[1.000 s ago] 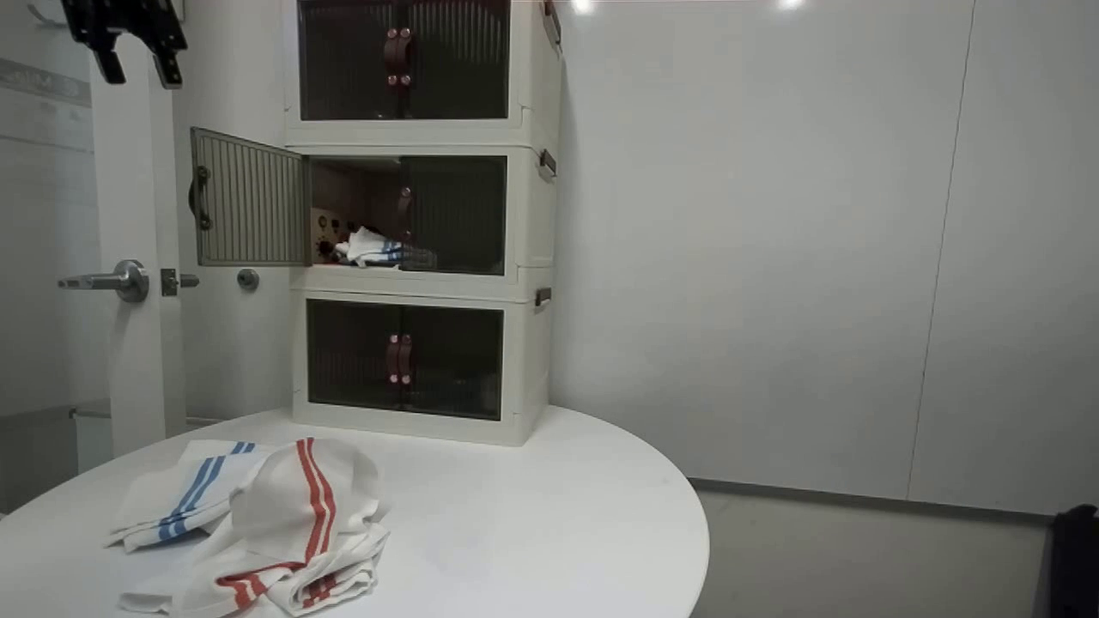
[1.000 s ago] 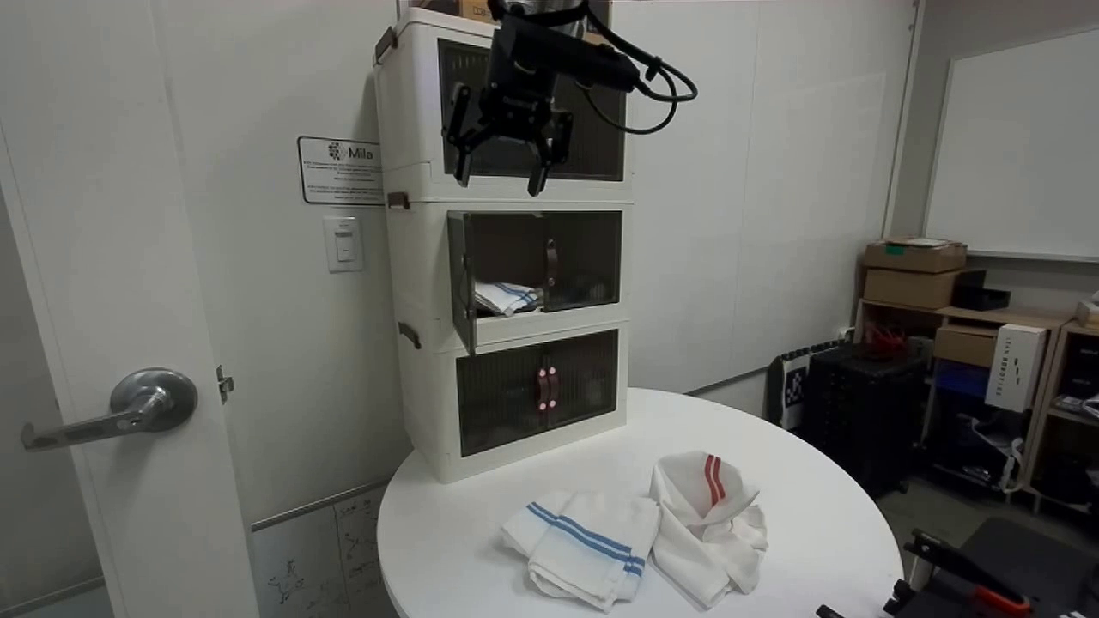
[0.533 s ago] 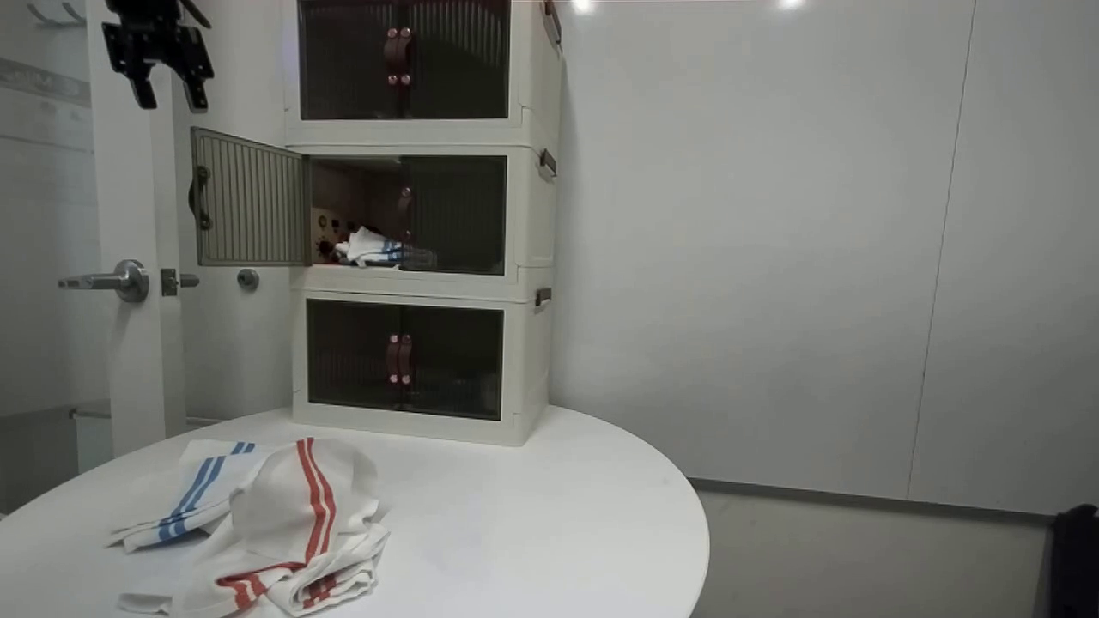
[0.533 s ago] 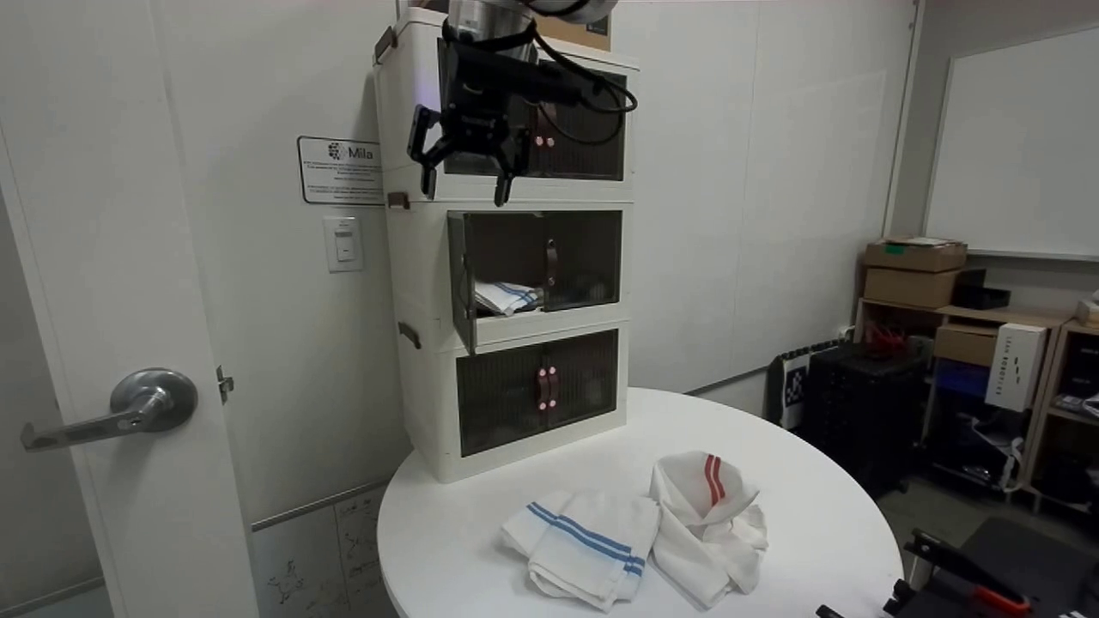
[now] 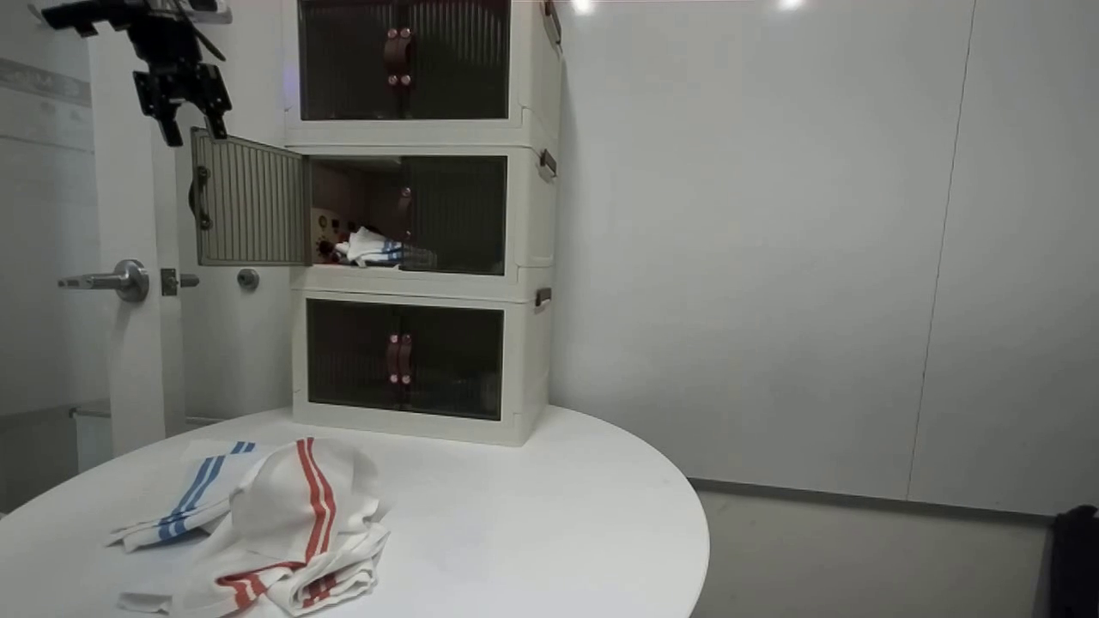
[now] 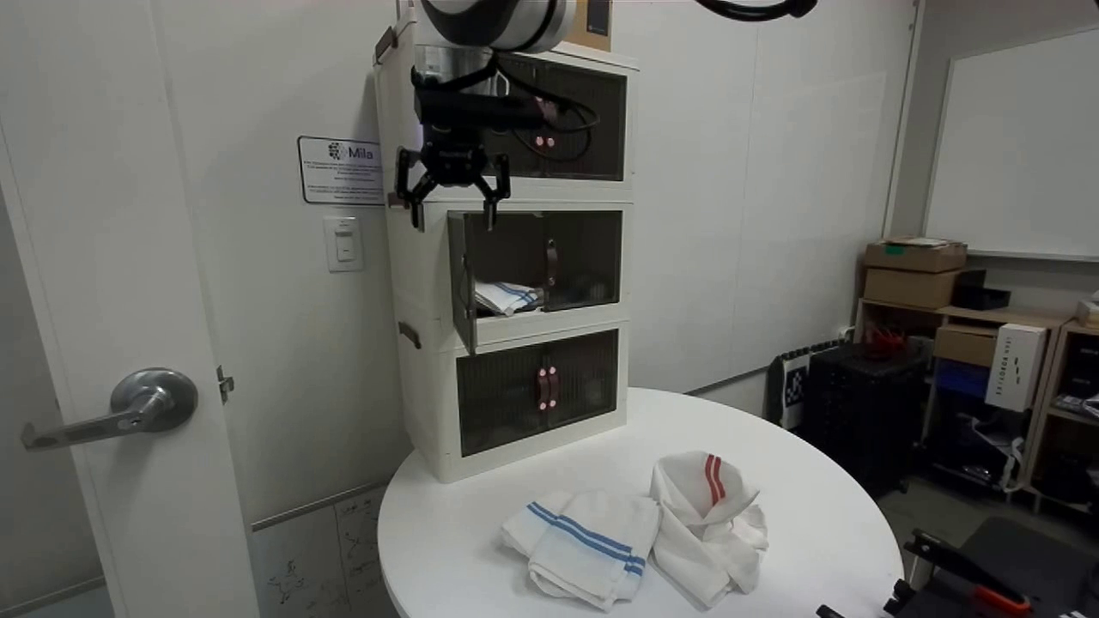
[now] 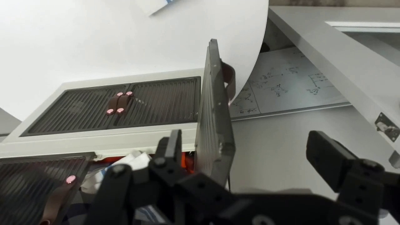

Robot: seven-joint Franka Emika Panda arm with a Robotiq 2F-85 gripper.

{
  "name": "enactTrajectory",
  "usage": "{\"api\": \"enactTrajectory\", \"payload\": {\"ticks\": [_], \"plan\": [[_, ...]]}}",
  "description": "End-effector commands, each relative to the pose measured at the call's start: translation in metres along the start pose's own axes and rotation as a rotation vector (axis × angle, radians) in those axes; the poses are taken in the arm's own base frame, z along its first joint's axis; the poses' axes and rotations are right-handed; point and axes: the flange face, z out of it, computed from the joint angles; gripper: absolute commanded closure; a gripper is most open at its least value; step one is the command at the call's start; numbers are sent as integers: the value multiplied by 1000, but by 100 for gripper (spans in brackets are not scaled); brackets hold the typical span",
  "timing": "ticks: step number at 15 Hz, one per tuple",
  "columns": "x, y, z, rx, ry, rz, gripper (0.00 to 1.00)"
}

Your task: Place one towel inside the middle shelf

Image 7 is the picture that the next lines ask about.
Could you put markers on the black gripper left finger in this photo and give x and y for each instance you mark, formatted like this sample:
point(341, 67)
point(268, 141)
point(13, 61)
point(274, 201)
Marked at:
point(125, 188)

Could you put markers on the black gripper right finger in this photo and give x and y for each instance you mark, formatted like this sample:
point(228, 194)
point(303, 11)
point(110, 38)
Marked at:
point(358, 183)

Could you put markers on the white blue-striped towel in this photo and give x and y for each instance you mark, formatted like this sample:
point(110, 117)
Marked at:
point(156, 6)
point(133, 161)

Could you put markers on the metal door latch plate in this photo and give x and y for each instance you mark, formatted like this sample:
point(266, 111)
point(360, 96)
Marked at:
point(388, 127)

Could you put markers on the red orange item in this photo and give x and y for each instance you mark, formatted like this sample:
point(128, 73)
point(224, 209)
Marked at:
point(188, 163)

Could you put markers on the white room door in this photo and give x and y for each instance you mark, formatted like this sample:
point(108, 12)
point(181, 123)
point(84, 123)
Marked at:
point(333, 63)

